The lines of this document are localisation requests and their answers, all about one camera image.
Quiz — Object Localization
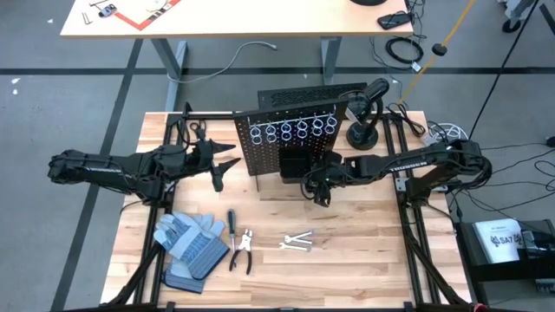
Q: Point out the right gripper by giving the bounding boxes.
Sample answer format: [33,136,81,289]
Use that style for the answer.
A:
[302,160,346,209]

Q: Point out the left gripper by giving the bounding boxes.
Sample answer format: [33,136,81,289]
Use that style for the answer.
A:
[188,137,242,179]

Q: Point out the black metal pegboard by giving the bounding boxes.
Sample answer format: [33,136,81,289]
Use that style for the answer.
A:
[232,98,350,178]

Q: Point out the grey black handled screwdriver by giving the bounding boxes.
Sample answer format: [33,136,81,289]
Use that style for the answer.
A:
[226,208,238,253]

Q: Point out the black handled pliers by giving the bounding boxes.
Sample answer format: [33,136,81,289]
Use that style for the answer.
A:
[228,228,255,276]

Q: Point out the deep black plastic bin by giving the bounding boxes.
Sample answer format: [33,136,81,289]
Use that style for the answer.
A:
[277,146,311,184]

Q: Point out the black gooseneck desk lamp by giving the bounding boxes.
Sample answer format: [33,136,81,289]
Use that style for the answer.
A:
[343,77,390,152]

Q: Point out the blue striped work glove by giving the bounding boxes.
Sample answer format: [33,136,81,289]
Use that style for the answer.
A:
[153,211,231,282]
[160,259,207,295]

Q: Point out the black perforated panel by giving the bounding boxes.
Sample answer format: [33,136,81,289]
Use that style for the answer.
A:
[257,81,369,110]

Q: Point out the light wood desk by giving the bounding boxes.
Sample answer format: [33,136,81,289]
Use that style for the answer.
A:
[59,0,414,114]

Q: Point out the red bordered white mat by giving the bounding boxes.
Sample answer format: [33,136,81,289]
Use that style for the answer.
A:
[113,0,182,32]

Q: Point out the white round object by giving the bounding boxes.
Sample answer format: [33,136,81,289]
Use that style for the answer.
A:
[144,0,173,13]

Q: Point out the white labelled box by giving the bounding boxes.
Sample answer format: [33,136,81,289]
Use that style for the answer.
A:
[472,218,526,264]

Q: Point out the black cabinet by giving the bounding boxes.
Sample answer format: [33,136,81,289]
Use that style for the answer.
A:
[454,218,555,300]

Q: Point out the black smartphone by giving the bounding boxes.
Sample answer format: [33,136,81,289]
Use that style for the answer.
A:
[375,11,412,30]

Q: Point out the grey wheeled stand leg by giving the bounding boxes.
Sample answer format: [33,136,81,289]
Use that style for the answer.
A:
[496,0,541,35]

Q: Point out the black handled scissors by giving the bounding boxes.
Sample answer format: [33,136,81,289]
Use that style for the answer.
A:
[189,120,208,140]

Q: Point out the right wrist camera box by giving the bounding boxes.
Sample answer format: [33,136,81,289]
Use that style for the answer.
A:
[321,150,344,169]

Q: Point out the metal multi-ring tool holder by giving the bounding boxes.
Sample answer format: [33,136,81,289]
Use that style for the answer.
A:
[248,112,339,146]

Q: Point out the grey floor cable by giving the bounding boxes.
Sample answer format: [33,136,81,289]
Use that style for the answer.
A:
[166,41,278,84]

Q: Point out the black lamp cable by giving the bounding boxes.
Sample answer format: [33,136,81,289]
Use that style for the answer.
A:
[385,101,427,138]

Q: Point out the white coiled cable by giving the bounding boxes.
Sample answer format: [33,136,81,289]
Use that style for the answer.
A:
[427,122,472,144]

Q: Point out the coiled black cable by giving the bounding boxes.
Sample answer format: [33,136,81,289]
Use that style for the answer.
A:
[384,36,425,65]

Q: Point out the thick black cable loop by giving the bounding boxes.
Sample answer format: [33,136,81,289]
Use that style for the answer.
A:
[454,151,494,192]

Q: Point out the thin black floor cable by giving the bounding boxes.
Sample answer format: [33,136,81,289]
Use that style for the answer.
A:
[466,159,555,213]
[480,140,555,153]

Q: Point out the yellow cable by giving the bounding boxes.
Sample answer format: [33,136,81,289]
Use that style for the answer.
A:
[396,0,477,105]

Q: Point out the long taut black cable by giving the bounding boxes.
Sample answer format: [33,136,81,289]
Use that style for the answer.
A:
[467,0,541,140]

